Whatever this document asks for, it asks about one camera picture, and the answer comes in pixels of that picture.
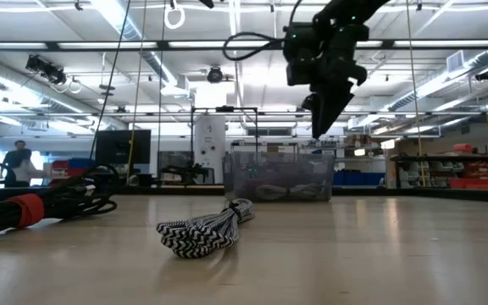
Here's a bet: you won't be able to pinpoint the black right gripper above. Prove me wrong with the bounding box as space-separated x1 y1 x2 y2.
301 24 370 140

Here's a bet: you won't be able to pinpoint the clear grey plastic bin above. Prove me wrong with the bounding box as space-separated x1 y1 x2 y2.
222 151 336 202

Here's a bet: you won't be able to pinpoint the black-white zigzag braided cable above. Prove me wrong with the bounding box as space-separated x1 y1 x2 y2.
155 197 256 260

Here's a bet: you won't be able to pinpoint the black cable with red strap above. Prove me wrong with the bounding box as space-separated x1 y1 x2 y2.
0 164 120 243

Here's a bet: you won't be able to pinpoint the blue storage bins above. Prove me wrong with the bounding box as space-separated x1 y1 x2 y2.
332 170 387 187

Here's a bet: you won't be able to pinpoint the black shelf with red bins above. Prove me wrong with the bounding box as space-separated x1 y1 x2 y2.
389 142 488 191

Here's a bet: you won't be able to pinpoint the black overhead crossbeam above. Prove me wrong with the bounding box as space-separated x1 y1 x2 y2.
0 38 488 53

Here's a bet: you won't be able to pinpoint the large black monitor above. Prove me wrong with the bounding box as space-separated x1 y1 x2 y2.
94 129 153 166

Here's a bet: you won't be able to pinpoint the blue plastic crate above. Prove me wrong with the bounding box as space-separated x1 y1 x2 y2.
68 157 97 169

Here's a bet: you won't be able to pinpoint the person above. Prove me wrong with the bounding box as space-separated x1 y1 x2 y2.
13 148 50 188
0 139 33 188

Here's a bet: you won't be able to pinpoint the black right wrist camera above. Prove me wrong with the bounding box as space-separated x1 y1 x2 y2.
283 23 313 87

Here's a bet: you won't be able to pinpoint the black dome ceiling camera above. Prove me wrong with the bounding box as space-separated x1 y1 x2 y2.
206 65 225 85

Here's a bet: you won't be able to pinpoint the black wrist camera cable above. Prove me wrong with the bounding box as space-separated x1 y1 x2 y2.
222 30 288 62

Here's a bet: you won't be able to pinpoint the black aluminium table frame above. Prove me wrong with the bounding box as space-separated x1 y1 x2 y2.
0 185 488 205

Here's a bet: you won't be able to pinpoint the white cable loop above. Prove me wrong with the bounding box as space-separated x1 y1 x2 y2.
163 2 186 31

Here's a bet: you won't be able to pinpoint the yellow hanging cable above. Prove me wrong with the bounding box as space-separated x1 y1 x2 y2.
126 0 148 184

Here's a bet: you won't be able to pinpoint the thin black hanging cable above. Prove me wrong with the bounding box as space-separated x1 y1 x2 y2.
88 0 133 162

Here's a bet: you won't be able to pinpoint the black hanging camera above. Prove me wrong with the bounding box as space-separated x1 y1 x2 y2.
25 53 68 86

